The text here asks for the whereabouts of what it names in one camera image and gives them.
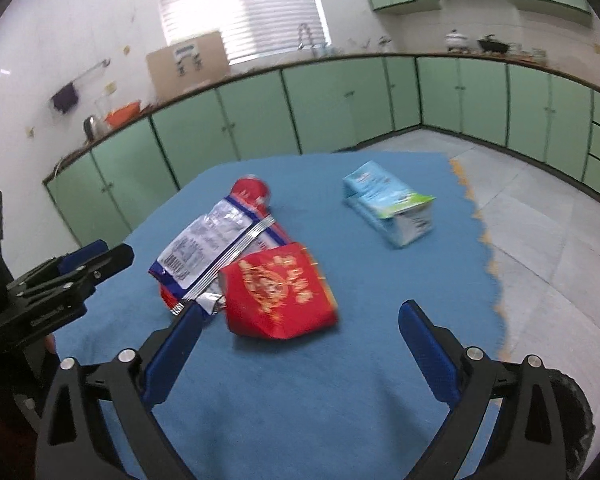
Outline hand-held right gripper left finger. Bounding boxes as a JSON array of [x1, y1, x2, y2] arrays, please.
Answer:
[[34, 305, 206, 480]]

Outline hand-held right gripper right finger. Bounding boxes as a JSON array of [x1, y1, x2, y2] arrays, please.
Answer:
[[398, 300, 568, 480]]

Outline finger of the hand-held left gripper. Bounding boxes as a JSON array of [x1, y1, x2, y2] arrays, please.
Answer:
[[15, 244, 134, 312], [7, 240, 109, 292]]

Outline red and silver snack bag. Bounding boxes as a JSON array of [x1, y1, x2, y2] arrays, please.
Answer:
[[147, 175, 287, 317]]

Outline red gold-printed packet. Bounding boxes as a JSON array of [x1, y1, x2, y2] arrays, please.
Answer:
[[220, 241, 341, 341]]

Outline light blue milk carton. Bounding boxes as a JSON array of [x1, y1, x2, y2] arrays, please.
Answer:
[[342, 161, 437, 248]]

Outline person's left forearm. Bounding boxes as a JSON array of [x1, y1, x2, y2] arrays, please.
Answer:
[[0, 382, 38, 480]]

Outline steel kettle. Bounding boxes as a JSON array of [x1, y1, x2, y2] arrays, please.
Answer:
[[83, 115, 106, 142]]

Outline blue foam mat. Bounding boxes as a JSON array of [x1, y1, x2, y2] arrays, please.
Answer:
[[55, 151, 511, 480]]

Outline orange plastic basin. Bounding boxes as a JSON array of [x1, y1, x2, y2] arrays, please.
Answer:
[[105, 102, 143, 126]]

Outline dark hanging cloth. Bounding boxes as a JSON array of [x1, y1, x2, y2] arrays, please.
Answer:
[[51, 84, 79, 113]]

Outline metal towel bar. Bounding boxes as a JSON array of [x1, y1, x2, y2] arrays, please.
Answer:
[[60, 59, 112, 92]]

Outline brown cardboard box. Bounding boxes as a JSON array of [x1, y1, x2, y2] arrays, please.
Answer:
[[146, 31, 231, 101]]

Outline green base cabinets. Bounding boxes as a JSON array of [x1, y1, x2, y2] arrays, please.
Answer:
[[42, 52, 600, 250]]

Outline white window blind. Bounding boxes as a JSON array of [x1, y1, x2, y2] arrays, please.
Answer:
[[152, 0, 329, 66]]

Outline chrome faucet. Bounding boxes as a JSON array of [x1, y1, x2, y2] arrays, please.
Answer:
[[298, 23, 329, 58]]

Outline black pot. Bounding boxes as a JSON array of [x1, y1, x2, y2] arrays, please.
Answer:
[[476, 35, 511, 55]]

